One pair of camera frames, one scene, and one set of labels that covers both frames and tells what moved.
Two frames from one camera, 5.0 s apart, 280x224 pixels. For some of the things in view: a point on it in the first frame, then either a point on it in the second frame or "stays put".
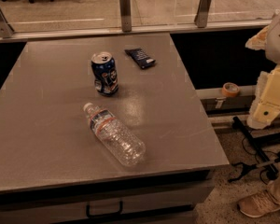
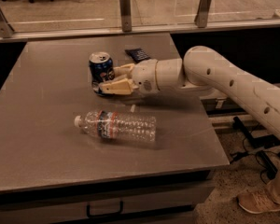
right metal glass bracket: (203, 6) stays put
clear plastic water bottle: (120, 141) to (118, 125)
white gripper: (279, 41) to (144, 75)
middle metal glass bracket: (125, 9) stays put
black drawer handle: (120, 210) stays put
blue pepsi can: (105, 73) stays put
